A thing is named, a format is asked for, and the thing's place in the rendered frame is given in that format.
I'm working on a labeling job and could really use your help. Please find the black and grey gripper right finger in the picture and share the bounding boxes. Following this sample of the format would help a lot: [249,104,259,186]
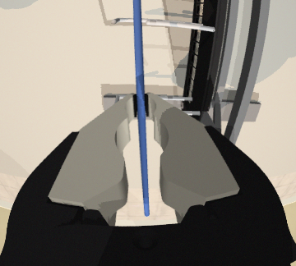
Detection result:
[145,92,296,263]

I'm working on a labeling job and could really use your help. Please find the blue network cable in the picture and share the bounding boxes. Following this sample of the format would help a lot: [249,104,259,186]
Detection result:
[133,0,150,217]

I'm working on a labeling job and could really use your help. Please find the black metal rack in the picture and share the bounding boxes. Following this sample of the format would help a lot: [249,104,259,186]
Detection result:
[141,0,271,144]

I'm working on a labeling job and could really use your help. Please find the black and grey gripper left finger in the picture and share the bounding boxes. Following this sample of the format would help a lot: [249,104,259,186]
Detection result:
[0,93,137,266]

